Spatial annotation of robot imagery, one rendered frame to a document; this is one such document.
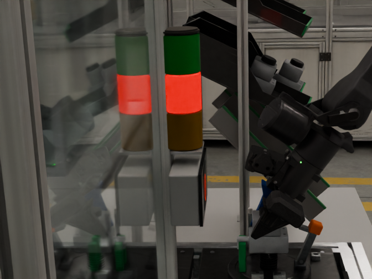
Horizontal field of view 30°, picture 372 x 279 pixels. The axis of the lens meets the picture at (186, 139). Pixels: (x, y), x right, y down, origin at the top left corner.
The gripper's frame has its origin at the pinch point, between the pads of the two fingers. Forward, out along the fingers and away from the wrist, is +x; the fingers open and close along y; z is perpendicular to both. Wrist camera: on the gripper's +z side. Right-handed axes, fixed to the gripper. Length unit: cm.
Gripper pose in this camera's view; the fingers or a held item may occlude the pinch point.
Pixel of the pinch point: (264, 216)
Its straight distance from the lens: 115.8
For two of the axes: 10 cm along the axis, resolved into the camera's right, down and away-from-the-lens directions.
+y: -0.8, 2.7, -9.6
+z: -8.3, -5.5, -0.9
